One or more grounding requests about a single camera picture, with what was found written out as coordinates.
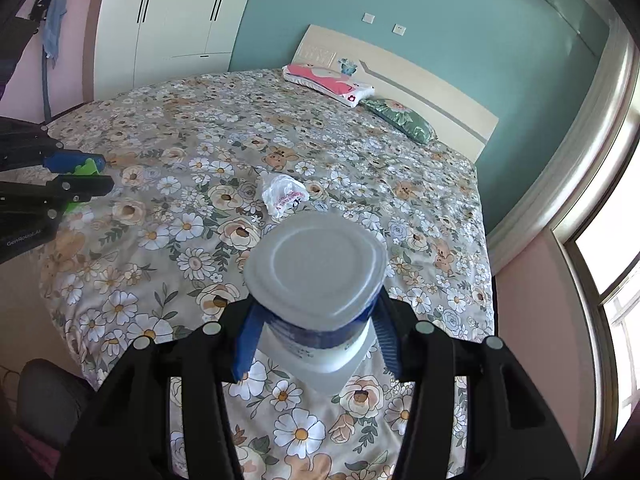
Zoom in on pink knitted garment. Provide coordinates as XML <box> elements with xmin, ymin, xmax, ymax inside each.
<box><xmin>12</xmin><ymin>425</ymin><xmax>60</xmax><ymax>479</ymax></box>

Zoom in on hanging blue clothes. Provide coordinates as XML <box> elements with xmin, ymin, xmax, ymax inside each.
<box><xmin>20</xmin><ymin>0</ymin><xmax>67</xmax><ymax>70</ymax></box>

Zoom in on pink white pillow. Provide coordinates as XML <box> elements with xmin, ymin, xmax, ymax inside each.
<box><xmin>282</xmin><ymin>64</ymin><xmax>375</xmax><ymax>108</ymax></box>

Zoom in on green leaf pillow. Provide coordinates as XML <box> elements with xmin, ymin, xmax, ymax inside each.
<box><xmin>360</xmin><ymin>99</ymin><xmax>437</xmax><ymax>145</ymax></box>

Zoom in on white blue plastic jar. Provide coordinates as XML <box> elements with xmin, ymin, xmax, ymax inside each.
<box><xmin>243</xmin><ymin>211</ymin><xmax>388</xmax><ymax>394</ymax></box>

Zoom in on window with frame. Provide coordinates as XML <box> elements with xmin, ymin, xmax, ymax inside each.
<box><xmin>552</xmin><ymin>127</ymin><xmax>639</xmax><ymax>470</ymax></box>

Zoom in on cream wooden headboard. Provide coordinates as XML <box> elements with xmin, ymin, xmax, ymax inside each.
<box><xmin>292</xmin><ymin>24</ymin><xmax>498</xmax><ymax>162</ymax></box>

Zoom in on green toy building block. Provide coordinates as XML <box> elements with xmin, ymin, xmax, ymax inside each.
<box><xmin>62</xmin><ymin>167</ymin><xmax>100</xmax><ymax>214</ymax></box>

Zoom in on floral bed sheet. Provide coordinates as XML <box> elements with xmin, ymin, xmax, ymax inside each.
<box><xmin>29</xmin><ymin>66</ymin><xmax>497</xmax><ymax>480</ymax></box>

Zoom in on white wardrobe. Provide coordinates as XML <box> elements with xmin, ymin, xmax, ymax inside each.
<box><xmin>93</xmin><ymin>0</ymin><xmax>248</xmax><ymax>100</ymax></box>

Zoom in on white plastic bag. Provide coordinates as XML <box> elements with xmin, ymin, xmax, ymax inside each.
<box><xmin>258</xmin><ymin>171</ymin><xmax>309</xmax><ymax>220</ymax></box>

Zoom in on grey trouser leg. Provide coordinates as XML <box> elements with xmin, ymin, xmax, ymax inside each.
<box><xmin>16</xmin><ymin>359</ymin><xmax>96</xmax><ymax>451</ymax></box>

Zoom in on white wall socket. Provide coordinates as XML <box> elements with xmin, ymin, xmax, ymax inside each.
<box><xmin>393</xmin><ymin>24</ymin><xmax>406</xmax><ymax>36</ymax></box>

